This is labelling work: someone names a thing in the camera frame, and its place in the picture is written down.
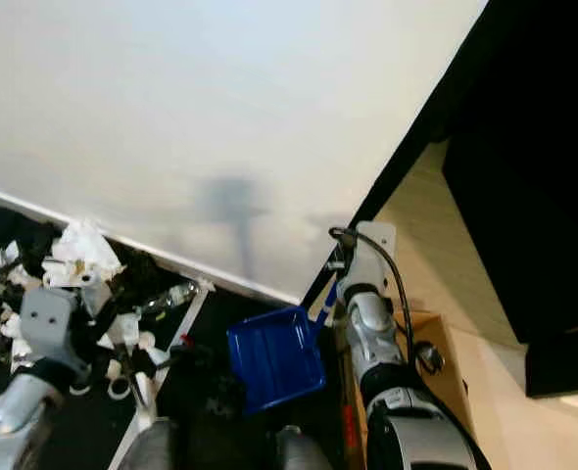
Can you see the blue plastic dustpan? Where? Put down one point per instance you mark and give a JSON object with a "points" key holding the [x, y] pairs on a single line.
{"points": [[274, 357]]}

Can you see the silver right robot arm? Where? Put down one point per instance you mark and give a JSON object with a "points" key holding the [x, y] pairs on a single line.
{"points": [[402, 411]]}

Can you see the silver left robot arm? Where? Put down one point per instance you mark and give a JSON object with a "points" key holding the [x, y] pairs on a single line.
{"points": [[13, 421]]}

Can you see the white toilet roll core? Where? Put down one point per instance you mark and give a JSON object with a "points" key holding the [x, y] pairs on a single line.
{"points": [[100, 294]]}

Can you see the clear plastic bottle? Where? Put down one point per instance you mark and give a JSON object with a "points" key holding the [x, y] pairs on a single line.
{"points": [[173, 297]]}

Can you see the grey robot left leg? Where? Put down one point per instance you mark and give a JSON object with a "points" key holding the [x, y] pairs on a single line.
{"points": [[154, 448]]}

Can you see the grey robot leg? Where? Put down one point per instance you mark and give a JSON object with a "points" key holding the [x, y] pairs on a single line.
{"points": [[154, 448], [304, 450]]}

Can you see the crumpled white paper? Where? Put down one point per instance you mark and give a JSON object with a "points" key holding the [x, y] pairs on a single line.
{"points": [[81, 250]]}

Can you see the small white paper scrap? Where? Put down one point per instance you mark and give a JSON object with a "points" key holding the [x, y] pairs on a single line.
{"points": [[9, 253]]}

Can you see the brown cardboard box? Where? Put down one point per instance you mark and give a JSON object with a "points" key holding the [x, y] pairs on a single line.
{"points": [[451, 382]]}

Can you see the grey robot right leg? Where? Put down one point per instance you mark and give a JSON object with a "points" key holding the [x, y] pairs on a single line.
{"points": [[304, 450]]}

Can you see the black cabinet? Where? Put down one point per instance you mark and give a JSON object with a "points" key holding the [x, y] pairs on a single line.
{"points": [[534, 225]]}

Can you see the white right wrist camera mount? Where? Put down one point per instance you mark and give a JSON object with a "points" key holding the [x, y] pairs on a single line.
{"points": [[372, 255]]}

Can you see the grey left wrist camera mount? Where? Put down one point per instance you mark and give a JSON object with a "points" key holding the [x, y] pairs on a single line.
{"points": [[49, 318]]}

